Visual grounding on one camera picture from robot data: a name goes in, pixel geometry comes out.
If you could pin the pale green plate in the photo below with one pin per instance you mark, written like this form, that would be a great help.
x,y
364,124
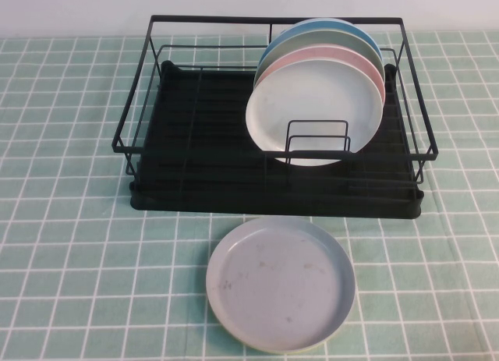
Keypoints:
x,y
312,42

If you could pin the white plate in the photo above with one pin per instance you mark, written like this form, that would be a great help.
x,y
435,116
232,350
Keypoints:
x,y
312,103

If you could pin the green checked tablecloth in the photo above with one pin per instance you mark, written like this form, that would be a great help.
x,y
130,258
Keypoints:
x,y
78,259

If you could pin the blue plate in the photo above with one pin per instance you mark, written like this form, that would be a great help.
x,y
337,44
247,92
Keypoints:
x,y
351,26

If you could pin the grey plate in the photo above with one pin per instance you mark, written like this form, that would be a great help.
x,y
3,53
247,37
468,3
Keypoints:
x,y
280,287

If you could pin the pink plate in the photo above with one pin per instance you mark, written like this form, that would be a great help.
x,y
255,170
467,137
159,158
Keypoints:
x,y
296,62

